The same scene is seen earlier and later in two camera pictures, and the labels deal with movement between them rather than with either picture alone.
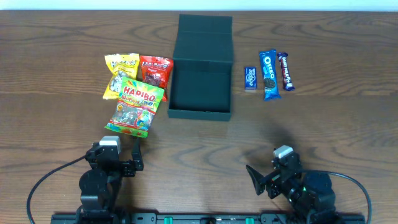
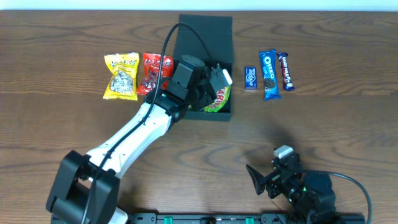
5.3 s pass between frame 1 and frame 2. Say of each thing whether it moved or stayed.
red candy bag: stayed
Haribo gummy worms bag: moved
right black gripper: stayed
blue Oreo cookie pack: stayed
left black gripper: moved
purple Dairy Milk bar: stayed
